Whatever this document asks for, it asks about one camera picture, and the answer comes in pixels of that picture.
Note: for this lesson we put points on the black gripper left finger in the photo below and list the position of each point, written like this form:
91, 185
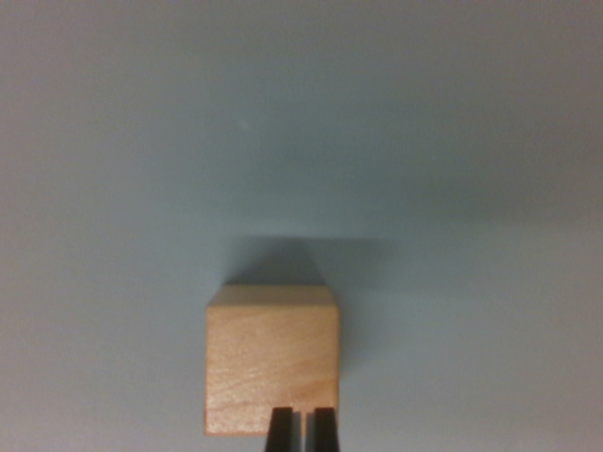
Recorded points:
280, 433

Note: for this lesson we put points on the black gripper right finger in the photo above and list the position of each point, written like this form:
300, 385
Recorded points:
326, 433

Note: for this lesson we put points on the light wooden cube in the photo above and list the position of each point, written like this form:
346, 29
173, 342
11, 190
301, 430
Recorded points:
272, 353

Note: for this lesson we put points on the white plastic bin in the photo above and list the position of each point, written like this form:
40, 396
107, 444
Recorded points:
301, 141

